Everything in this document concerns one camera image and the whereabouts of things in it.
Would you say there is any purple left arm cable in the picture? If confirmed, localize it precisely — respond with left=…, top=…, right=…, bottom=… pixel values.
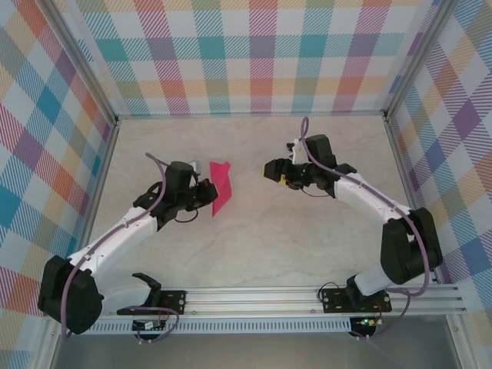
left=61, top=152, right=180, bottom=344

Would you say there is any black right gripper wire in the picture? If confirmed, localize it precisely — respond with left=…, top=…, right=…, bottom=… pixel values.
left=303, top=184, right=335, bottom=199

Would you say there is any black gripper wire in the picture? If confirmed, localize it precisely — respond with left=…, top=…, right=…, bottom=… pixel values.
left=303, top=184, right=335, bottom=199
left=172, top=209, right=200, bottom=224

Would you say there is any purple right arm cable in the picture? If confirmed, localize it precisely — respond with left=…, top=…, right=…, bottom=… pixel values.
left=299, top=116, right=431, bottom=341

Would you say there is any black left gripper wire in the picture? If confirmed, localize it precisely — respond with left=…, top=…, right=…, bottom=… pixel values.
left=172, top=209, right=200, bottom=224

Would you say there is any aluminium frame post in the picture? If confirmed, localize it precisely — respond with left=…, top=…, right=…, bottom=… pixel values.
left=447, top=313, right=474, bottom=369
left=32, top=317, right=62, bottom=369
left=384, top=0, right=449, bottom=120
left=45, top=0, right=120, bottom=126

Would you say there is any black controller box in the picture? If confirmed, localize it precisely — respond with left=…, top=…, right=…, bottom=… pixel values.
left=132, top=319, right=167, bottom=332

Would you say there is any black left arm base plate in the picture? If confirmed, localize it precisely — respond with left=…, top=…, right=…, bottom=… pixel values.
left=116, top=290, right=188, bottom=317

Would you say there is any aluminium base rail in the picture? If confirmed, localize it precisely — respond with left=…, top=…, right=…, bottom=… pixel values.
left=42, top=286, right=468, bottom=319

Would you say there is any aluminium frame rail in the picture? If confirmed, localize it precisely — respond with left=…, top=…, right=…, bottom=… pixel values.
left=384, top=115, right=443, bottom=285
left=68, top=117, right=121, bottom=289

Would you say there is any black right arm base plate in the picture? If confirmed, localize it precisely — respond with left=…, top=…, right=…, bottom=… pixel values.
left=321, top=288, right=393, bottom=314

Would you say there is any controller board with green light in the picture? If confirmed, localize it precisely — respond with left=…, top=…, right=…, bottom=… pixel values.
left=350, top=315, right=381, bottom=328

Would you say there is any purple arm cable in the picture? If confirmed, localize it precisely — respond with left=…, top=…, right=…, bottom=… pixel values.
left=299, top=116, right=431, bottom=341
left=61, top=152, right=180, bottom=344

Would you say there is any slotted aluminium cable duct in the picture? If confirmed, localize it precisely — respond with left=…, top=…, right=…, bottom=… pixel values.
left=61, top=321, right=354, bottom=334

